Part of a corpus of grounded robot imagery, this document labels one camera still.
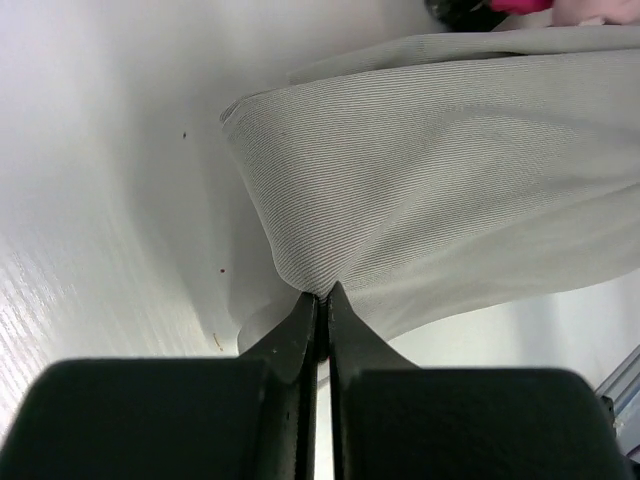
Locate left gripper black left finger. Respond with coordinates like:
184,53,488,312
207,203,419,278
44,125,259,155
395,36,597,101
1,294,319,479

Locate dark patterned folded garment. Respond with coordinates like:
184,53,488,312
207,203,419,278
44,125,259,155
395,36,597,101
424,0,507,32

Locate grey trousers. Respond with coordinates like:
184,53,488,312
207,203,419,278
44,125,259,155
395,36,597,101
221,26,639,339

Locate pink folded trousers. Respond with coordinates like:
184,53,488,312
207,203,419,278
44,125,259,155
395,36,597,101
551,0,639,27

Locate right side aluminium rail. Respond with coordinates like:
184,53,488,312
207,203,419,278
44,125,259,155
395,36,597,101
596,346,640,462

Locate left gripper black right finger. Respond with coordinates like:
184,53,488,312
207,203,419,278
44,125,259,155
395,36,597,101
327,285,633,479

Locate red folded garment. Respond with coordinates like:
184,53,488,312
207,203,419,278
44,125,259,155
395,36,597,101
489,0,553,15

